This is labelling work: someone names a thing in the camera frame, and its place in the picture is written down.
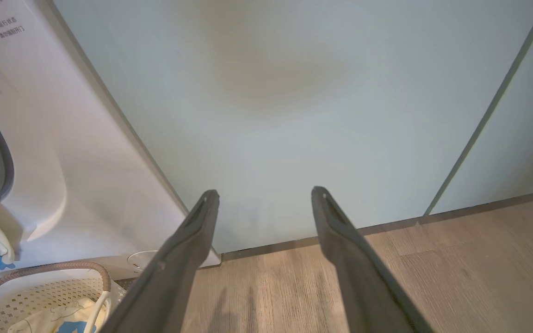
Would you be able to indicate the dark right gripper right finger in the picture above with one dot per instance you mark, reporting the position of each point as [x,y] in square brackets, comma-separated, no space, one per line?
[359,277]

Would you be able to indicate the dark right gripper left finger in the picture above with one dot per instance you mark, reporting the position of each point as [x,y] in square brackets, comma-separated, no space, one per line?
[174,277]

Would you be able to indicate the cream garment with blue patch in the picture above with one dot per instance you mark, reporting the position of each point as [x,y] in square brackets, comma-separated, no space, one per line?
[49,319]

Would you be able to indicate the white front-load washing machine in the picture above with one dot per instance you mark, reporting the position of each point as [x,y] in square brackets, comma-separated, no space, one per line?
[86,185]

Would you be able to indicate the wide pale green cabinet door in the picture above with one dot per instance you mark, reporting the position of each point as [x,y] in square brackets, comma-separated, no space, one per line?
[294,92]

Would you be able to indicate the white perforated brown-rimmed laundry basket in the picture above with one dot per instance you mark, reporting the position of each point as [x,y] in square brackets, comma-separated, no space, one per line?
[30,296]

